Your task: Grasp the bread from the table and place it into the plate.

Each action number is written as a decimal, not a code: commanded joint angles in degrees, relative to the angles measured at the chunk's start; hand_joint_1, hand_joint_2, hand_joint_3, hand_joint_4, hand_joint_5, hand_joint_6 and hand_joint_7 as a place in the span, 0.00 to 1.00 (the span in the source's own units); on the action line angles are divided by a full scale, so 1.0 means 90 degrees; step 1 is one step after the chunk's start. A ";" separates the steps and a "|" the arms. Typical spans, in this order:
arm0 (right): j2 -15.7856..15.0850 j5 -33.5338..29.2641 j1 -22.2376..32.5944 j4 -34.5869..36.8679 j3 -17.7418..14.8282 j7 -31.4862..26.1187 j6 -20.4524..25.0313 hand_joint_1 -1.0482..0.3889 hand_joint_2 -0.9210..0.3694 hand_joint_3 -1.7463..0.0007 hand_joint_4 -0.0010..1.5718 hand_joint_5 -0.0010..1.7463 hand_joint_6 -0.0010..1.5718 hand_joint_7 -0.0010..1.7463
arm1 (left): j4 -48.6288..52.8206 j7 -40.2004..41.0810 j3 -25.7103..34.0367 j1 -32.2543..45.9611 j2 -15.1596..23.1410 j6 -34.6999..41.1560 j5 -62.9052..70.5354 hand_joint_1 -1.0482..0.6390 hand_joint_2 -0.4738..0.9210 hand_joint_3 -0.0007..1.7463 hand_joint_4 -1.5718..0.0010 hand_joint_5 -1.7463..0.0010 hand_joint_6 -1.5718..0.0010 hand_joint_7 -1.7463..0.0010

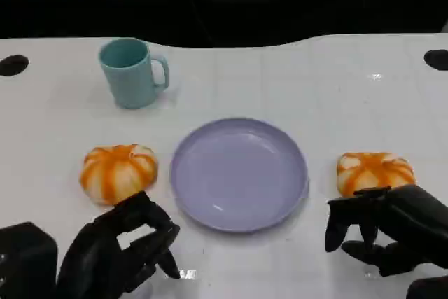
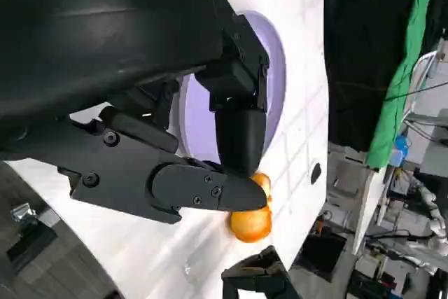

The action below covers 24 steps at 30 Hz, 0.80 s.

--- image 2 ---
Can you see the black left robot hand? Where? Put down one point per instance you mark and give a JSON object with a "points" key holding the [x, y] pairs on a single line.
{"points": [[105, 33]]}

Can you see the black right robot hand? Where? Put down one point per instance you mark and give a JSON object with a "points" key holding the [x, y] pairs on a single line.
{"points": [[259, 271]]}

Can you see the orange white striped toy bread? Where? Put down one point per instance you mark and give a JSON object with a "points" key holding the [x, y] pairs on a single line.
{"points": [[250, 227]]}

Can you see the black box under table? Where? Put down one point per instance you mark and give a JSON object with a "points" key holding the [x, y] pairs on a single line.
{"points": [[323, 251]]}

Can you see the lilac plate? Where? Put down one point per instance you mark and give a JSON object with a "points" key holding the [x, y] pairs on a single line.
{"points": [[276, 78]]}

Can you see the blue background object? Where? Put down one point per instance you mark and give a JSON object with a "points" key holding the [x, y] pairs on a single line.
{"points": [[401, 152]]}

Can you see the green cloth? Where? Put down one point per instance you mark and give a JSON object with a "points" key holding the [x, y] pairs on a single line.
{"points": [[402, 85]]}

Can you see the black curtain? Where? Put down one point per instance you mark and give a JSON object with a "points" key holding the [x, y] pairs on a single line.
{"points": [[357, 50]]}

